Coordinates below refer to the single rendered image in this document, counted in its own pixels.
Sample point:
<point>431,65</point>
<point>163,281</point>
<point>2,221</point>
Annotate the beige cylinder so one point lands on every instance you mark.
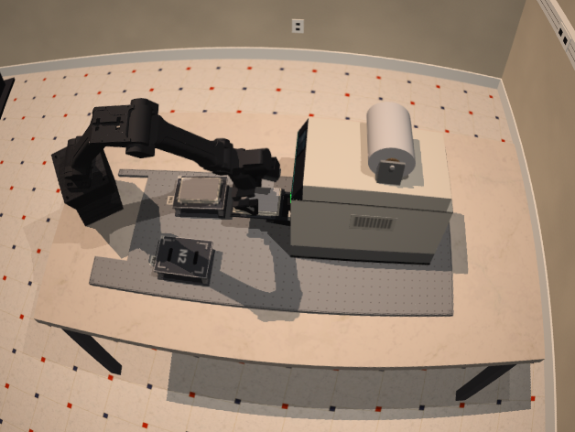
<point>389,135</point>

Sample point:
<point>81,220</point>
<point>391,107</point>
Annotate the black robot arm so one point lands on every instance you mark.
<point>137,130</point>

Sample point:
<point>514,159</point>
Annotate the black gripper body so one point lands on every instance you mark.
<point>238,192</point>

